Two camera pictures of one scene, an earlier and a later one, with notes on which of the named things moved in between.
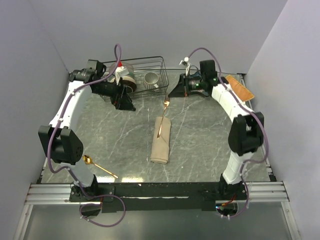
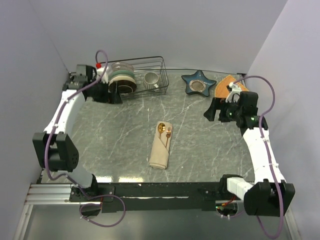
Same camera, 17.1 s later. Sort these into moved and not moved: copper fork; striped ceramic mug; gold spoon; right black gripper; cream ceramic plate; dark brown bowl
Moved: right black gripper; copper fork; gold spoon
Not moved: striped ceramic mug; cream ceramic plate; dark brown bowl
